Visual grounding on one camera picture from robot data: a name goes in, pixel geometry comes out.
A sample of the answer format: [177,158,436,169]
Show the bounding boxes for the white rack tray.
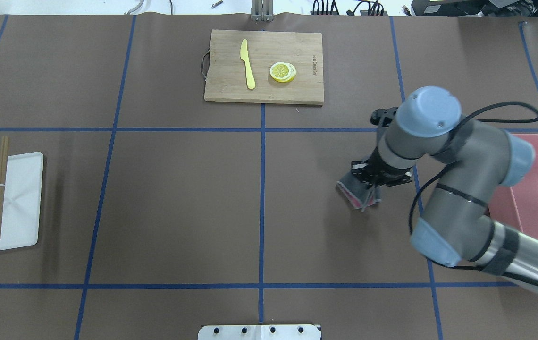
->
[0,152,44,250]

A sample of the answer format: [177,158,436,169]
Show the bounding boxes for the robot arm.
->
[336,86,538,295]

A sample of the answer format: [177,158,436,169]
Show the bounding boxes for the bamboo cutting board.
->
[204,29,325,105]

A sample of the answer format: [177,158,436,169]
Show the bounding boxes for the grey pink cleaning cloth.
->
[336,164,382,211]

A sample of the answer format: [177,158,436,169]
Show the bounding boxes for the aluminium frame post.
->
[250,0,275,22]

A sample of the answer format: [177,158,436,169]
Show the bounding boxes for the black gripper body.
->
[350,150,412,187]

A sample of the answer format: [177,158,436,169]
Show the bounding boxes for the wooden rack rail near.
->
[0,136,10,239]

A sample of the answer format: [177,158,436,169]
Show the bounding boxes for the yellow plastic knife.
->
[239,39,256,90]

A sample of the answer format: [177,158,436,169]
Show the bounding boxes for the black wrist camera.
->
[369,106,398,127]

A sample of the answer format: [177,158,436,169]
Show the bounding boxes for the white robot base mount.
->
[197,323,322,340]

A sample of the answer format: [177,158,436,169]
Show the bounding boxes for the yellow lemon slices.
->
[269,62,297,83]

